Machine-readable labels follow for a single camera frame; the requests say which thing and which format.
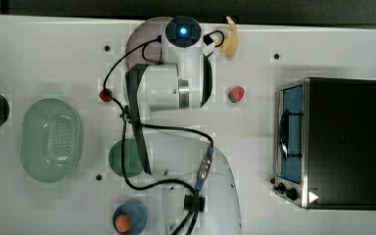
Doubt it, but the green cup with handle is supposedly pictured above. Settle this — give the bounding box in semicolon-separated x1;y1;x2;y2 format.
109;139;152;178

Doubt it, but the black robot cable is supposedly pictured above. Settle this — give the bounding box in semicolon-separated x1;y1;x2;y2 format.
102;29;226;235

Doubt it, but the peeled toy banana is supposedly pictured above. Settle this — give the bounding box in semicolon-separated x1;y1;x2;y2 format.
217;16;239;59

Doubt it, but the green perforated colander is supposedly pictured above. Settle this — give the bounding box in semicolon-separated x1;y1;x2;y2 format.
21;98;82;183

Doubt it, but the blue bowl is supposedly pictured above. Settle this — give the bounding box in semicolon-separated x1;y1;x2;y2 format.
112;199;148;235

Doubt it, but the small red toy strawberry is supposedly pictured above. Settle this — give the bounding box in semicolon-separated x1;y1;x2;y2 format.
99;88;112;103

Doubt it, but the black toaster oven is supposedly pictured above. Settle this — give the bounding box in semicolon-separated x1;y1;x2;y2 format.
270;77;376;211

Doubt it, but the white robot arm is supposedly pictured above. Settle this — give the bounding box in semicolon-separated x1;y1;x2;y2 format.
124;17;242;235

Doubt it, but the large red toy strawberry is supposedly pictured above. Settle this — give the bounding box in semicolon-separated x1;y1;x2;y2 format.
228;86;245;103

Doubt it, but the orange toy carrot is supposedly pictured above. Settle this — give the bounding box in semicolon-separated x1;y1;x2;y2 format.
115;214;131;233

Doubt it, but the grey round plate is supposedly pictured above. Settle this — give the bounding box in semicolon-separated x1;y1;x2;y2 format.
125;17;170;69

